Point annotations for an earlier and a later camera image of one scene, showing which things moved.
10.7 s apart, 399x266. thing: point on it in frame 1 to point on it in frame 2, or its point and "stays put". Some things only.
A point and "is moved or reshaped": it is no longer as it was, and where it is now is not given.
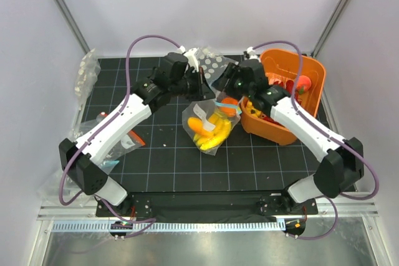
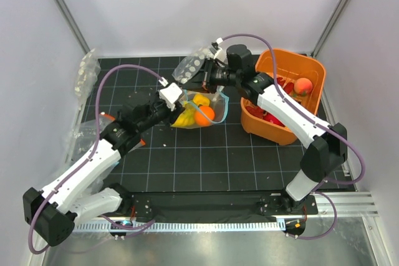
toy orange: [229, 111] to [204, 116]
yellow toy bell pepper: [250, 108] is moved or reshaped
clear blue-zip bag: [210, 121] is moved or reshaped
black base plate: [250, 205] stays put
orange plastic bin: [281, 67] stays put
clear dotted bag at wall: [88, 72] stays put
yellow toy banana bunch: [222, 128] to [186, 118]
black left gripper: [202, 90] to [171, 116]
